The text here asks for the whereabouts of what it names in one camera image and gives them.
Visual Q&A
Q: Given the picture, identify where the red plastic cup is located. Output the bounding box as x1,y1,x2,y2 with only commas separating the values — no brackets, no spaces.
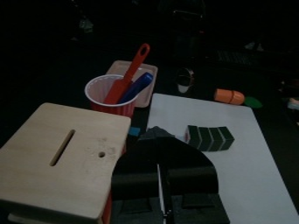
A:
83,73,140,119

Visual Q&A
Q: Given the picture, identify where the wooden box with slot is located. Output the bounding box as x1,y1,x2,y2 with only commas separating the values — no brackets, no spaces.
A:
0,101,134,224

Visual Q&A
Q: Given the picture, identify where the small blue block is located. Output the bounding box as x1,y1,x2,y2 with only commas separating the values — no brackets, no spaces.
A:
127,126,143,137

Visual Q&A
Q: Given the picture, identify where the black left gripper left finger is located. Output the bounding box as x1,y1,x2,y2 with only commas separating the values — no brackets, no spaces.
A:
110,125,164,224

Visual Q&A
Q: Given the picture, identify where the orange toy carrot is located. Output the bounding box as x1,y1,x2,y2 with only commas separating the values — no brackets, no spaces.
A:
212,87,264,109

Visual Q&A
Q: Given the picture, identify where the black toy sushi roll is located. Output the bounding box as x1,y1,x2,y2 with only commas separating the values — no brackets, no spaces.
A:
183,124,236,152

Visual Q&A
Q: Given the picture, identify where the white cutting board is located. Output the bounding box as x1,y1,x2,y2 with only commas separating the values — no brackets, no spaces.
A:
146,92,299,224

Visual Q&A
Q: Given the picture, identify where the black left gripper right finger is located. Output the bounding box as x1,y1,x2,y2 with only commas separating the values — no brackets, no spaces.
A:
156,128,231,224

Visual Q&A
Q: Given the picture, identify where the red toy knife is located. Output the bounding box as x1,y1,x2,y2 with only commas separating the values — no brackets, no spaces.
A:
102,43,152,105

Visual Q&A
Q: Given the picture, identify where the pink square tray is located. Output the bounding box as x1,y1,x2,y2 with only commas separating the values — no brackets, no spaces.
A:
106,59,160,109

